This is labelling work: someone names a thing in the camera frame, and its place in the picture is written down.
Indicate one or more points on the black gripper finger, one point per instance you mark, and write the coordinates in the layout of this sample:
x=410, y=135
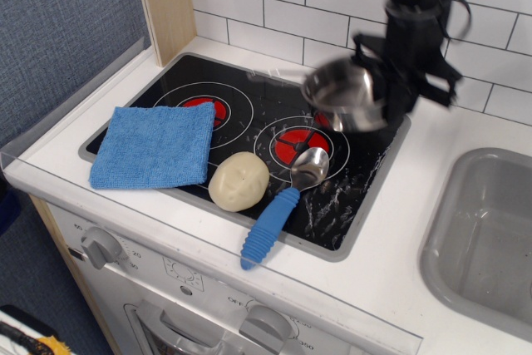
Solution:
x=381, y=86
x=401, y=96

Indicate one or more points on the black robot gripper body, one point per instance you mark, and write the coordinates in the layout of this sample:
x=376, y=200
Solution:
x=412, y=49

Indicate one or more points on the silver pot with wire handle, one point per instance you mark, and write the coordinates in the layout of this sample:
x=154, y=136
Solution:
x=340, y=93

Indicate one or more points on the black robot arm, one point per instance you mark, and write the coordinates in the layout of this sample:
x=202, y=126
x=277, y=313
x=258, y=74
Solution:
x=405, y=64

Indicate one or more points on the grey plastic sink basin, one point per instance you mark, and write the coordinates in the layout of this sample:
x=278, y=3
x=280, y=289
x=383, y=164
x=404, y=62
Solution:
x=477, y=256

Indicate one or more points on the cream plastic potato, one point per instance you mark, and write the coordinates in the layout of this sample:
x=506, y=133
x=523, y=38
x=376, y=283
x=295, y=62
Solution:
x=239, y=182

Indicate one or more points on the blue microfiber cloth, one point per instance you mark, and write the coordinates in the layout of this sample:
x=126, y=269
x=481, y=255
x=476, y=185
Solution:
x=154, y=148

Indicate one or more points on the grey right oven knob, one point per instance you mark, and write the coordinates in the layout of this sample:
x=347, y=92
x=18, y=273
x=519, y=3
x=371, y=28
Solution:
x=267, y=328

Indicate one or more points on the grey oven knob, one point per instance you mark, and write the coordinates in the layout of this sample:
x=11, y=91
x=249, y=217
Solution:
x=267, y=328
x=100, y=247

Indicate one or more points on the grey left oven knob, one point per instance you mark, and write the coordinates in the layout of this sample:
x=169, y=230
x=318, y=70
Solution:
x=100, y=247

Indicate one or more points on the yellow and black object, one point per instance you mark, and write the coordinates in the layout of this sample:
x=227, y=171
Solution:
x=44, y=345

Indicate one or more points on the spoon with blue handle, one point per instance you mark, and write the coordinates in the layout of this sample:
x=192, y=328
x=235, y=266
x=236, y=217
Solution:
x=309, y=170

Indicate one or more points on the light wooden post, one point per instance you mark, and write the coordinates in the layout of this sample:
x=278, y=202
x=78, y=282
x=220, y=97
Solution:
x=171, y=25

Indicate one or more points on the oven door with handle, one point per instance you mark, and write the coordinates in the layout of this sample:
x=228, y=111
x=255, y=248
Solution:
x=177, y=330

